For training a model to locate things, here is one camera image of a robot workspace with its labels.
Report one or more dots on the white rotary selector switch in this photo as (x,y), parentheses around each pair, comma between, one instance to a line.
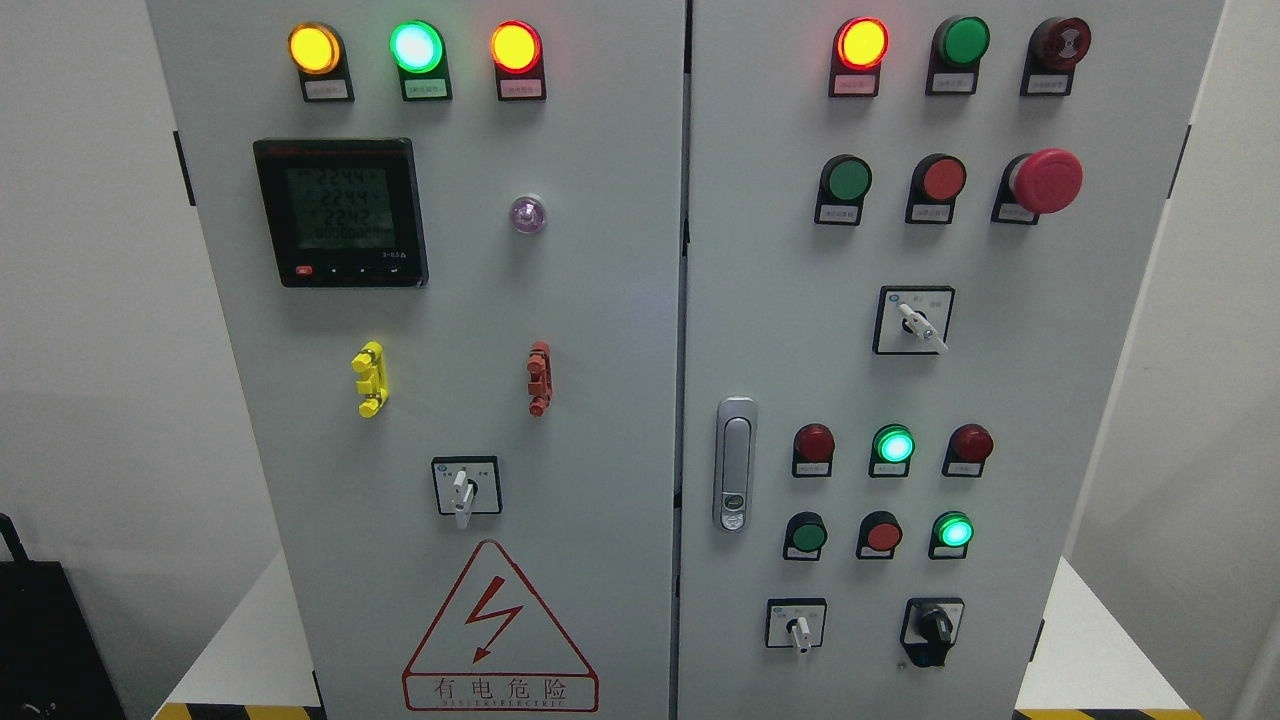
(467,486)

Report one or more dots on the red-rimmed yellow indicator light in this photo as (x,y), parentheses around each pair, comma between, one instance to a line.
(518,59)

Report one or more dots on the green lit indicator light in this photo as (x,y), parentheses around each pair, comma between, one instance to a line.
(422,62)

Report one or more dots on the red terminal clip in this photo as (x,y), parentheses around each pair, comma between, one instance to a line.
(540,382)

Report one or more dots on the clear small bulb lamp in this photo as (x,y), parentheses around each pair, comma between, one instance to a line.
(528,214)

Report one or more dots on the dark red indicator left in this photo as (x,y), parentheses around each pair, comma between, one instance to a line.
(814,452)

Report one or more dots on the dark red indicator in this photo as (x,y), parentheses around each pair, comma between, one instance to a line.
(969,448)
(814,452)

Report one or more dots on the grey left cabinet door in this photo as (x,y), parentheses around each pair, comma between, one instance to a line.
(588,488)

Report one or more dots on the grey cabinet door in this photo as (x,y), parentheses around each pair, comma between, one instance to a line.
(588,488)
(784,311)

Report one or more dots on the green push button lower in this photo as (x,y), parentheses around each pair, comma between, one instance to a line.
(804,537)

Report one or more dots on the green push button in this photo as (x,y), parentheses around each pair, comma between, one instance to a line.
(843,184)
(804,537)

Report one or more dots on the green lit indicator middle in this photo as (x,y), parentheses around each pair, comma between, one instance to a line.
(890,452)

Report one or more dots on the yellow terminal clip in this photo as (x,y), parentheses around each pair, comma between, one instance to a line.
(369,366)

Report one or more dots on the green push button upper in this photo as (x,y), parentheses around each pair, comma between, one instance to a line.
(843,184)

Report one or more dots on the red push button lower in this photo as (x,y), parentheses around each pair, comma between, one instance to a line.
(880,533)

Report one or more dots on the red push button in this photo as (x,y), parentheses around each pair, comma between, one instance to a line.
(880,533)
(936,182)

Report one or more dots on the grey right cabinet door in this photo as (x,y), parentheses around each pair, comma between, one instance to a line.
(784,311)

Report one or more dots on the red electric hazard warning sign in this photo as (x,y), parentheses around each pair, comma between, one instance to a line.
(495,646)

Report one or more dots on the black digital power meter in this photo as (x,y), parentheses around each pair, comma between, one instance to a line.
(343,212)

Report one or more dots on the dark red indicator right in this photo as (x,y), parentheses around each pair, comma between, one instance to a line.
(969,448)

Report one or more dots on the red push button upper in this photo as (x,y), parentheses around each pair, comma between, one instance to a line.
(936,182)

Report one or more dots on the green lit indicator lower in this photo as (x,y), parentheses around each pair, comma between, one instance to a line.
(951,535)

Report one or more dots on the red-rimmed lit indicator right door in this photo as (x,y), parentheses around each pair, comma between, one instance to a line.
(857,53)

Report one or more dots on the yellow indicator light top left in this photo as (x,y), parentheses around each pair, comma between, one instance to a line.
(319,55)

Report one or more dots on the red emergency stop button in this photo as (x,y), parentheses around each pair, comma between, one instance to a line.
(1035,184)

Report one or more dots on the green unlit indicator top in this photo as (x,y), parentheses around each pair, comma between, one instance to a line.
(957,47)

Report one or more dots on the dark red buzzer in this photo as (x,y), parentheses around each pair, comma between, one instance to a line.
(1054,49)

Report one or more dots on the silver door handle lock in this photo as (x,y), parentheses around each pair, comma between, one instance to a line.
(735,442)

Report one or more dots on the white selector switch upper right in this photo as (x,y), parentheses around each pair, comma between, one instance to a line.
(913,320)

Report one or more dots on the white selector switch lower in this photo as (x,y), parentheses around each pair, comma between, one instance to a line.
(796,623)

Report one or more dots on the black rotary knob switch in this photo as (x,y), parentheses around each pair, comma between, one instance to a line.
(929,629)

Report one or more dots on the black case with handle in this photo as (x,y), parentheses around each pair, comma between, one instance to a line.
(50,666)

